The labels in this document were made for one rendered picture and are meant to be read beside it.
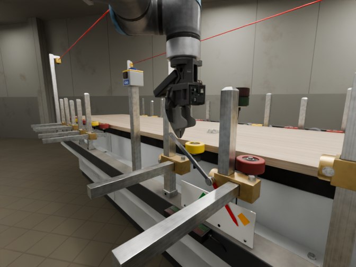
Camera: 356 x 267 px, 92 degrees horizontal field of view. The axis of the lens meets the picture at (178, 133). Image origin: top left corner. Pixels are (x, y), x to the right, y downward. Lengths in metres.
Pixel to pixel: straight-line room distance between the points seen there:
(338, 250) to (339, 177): 0.14
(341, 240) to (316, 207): 0.23
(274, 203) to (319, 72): 4.38
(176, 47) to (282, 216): 0.64
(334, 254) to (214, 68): 4.18
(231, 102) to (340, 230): 0.33
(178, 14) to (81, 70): 5.29
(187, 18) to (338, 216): 0.51
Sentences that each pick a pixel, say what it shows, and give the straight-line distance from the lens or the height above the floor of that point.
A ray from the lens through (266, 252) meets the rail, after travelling 0.57.
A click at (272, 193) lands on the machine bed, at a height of 0.75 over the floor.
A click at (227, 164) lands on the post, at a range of 0.50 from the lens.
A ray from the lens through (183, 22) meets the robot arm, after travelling 0.48.
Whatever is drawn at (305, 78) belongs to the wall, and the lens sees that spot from 4.82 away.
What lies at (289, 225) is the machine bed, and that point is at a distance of 0.75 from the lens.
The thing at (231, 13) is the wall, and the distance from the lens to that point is 4.81.
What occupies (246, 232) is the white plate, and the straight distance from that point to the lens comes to 0.54.
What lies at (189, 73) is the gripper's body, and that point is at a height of 1.14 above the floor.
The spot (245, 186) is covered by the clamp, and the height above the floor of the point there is 0.86.
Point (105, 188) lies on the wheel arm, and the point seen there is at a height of 0.85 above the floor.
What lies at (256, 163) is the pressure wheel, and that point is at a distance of 0.52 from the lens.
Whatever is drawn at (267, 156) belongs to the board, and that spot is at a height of 0.90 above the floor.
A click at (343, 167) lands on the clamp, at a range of 0.41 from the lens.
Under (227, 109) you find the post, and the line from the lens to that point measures 0.47.
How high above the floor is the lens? 1.06
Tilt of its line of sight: 10 degrees down
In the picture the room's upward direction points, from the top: straight up
